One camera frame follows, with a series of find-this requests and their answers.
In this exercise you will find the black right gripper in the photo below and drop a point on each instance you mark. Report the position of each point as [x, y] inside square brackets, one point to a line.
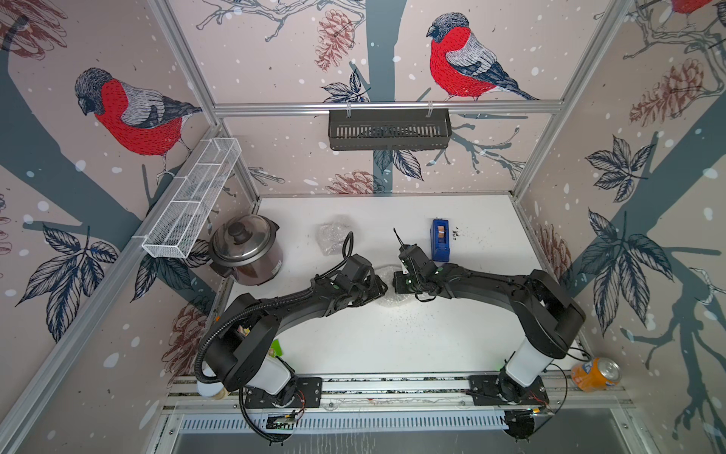
[398, 283]

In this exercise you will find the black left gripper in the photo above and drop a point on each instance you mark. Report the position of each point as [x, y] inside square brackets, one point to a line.
[373, 280]

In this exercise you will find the bubble wrap sheet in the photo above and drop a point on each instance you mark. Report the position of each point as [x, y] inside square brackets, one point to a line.
[331, 235]
[391, 299]

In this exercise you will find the blue tape dispenser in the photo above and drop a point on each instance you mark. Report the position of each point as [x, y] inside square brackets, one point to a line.
[440, 240]

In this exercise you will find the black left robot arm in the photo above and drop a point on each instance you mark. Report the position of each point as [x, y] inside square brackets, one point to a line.
[234, 351]

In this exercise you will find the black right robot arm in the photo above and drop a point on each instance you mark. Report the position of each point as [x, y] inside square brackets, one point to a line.
[550, 319]

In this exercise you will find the green snack packet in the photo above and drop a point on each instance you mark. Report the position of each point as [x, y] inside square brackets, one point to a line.
[276, 350]

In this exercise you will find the steel rice cooker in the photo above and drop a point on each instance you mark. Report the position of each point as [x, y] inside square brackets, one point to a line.
[246, 249]

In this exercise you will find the small circuit board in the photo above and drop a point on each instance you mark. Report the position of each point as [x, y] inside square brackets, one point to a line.
[281, 422]

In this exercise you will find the orange soda can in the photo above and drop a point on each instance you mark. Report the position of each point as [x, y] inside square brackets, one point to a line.
[596, 375]

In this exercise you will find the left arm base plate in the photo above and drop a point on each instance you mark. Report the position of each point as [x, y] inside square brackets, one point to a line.
[297, 394]

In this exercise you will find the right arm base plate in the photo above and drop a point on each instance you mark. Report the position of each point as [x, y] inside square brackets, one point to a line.
[488, 391]

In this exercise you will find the black hanging wire basket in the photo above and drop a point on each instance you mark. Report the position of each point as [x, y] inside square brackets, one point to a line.
[389, 130]

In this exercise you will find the white mesh wall shelf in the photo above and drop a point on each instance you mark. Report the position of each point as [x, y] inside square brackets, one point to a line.
[180, 225]

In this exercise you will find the aluminium mounting rail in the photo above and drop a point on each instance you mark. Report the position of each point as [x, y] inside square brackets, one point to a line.
[420, 391]

